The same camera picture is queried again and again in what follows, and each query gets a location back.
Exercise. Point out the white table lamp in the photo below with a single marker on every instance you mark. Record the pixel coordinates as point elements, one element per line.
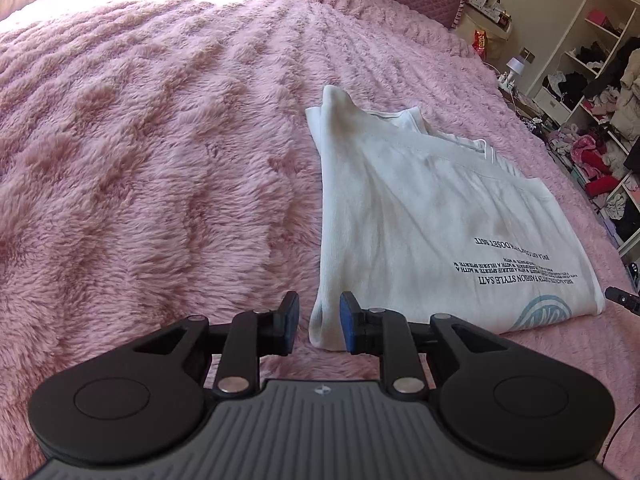
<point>514,67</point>

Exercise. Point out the white drawer box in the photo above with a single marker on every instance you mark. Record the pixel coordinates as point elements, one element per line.
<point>556,105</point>

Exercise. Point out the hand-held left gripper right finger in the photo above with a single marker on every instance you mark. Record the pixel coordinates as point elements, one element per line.
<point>348,322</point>

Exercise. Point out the white open shelf unit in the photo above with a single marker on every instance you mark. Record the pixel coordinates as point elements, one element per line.
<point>587,80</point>

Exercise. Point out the pink fluffy blanket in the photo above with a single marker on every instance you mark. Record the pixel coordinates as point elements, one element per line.
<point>150,160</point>

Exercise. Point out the pile of pink red clothes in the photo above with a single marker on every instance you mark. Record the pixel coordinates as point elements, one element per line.
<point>595,165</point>

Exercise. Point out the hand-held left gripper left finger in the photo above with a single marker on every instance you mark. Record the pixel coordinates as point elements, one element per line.
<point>288,322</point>

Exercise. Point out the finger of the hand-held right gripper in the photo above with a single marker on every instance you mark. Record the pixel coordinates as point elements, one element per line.
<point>625,301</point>

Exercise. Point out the black folded clothes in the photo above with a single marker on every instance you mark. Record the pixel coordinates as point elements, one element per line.
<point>567,85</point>

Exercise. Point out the beige puffy jacket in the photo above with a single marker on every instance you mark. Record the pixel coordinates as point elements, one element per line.
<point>630,95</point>

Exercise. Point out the white printed sweatshirt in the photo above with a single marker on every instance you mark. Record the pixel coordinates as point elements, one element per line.
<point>425,220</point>

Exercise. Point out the red snack bag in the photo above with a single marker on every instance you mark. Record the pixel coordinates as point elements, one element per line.
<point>480,43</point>

